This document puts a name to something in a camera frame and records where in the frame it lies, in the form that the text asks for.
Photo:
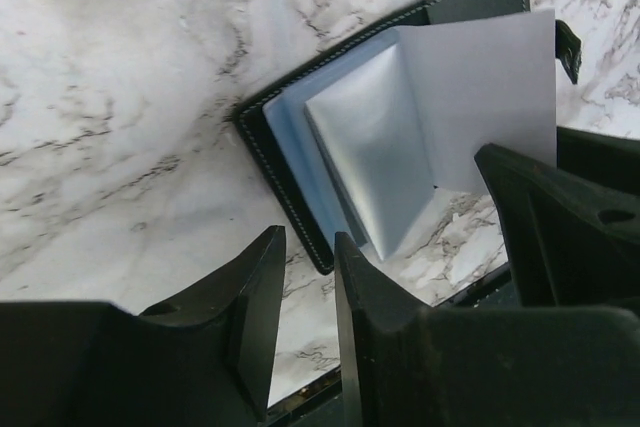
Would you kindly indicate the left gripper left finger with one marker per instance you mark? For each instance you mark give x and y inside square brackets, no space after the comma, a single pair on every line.
[202,357]

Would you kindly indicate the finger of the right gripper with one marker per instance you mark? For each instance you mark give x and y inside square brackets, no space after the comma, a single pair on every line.
[569,241]

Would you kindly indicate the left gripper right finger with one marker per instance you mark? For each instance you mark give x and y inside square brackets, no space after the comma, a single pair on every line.
[404,363]

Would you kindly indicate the black leather card holder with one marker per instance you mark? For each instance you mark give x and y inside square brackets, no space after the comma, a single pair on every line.
[341,142]

